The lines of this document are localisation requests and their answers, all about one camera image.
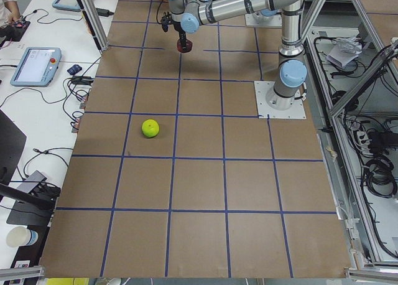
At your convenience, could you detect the aluminium frame post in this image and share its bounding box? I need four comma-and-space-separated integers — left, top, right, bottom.
76, 0, 109, 52

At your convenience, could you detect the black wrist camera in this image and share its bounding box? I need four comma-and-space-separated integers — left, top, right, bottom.
160, 12, 172, 32

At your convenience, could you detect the dark blue pouch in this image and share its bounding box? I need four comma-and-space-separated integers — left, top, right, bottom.
67, 64, 82, 75

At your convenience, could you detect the teach pendant tablet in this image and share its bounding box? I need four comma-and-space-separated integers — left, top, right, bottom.
10, 47, 62, 87

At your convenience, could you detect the dark red apple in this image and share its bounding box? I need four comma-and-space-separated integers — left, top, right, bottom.
177, 39, 193, 54

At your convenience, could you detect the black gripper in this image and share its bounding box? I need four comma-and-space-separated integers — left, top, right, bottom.
177, 22, 187, 42

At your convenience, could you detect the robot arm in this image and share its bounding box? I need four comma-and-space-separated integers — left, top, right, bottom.
266, 0, 308, 111
160, 0, 300, 39

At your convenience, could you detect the green apple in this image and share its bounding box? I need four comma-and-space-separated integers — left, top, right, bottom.
141, 119, 160, 138

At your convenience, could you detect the white paper cup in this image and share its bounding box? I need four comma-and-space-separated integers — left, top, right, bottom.
6, 226, 39, 248

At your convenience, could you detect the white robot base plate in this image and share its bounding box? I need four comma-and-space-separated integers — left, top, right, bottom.
254, 81, 307, 119

